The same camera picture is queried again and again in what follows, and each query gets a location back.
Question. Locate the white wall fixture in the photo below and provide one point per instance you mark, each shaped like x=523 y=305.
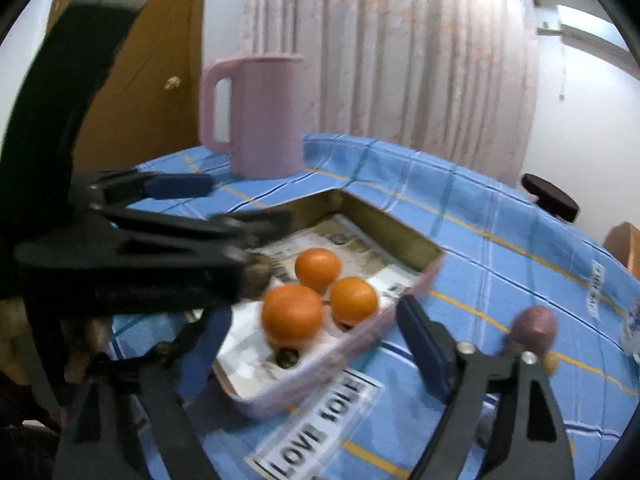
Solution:
x=587 y=35

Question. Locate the pink rectangular tray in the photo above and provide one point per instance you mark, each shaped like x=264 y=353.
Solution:
x=372 y=327

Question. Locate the newspaper sheet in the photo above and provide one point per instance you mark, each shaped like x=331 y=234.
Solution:
x=350 y=250

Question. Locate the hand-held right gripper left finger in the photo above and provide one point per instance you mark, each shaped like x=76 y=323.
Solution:
x=209 y=347

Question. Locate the metal door knob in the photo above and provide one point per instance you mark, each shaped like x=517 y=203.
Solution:
x=172 y=82

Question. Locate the wooden door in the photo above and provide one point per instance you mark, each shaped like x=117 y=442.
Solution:
x=150 y=85

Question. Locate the orange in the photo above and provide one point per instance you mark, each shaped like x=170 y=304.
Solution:
x=354 y=301
x=292 y=315
x=317 y=270

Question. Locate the small brown fruit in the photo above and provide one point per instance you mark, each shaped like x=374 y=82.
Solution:
x=287 y=358
x=259 y=279

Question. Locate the pink plastic pitcher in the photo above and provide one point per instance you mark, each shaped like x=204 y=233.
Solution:
x=270 y=120

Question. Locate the pale pink curtain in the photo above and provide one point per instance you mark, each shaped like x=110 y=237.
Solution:
x=400 y=60

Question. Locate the dark round stool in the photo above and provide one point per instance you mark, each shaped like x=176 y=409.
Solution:
x=550 y=195

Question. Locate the blue plaid tablecloth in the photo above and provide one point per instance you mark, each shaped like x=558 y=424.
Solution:
x=500 y=270

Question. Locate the purple round fruit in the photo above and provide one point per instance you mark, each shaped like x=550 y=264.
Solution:
x=534 y=327

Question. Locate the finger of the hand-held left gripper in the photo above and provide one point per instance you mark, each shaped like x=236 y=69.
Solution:
x=175 y=186
x=165 y=240

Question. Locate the wooden furniture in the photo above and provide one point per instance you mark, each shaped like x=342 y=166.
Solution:
x=624 y=247

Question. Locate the white printed object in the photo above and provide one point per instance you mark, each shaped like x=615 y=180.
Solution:
x=632 y=330

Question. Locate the person's left hand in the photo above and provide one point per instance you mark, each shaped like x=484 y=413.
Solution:
x=92 y=337

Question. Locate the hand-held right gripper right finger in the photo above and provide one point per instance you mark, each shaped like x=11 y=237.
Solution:
x=424 y=350

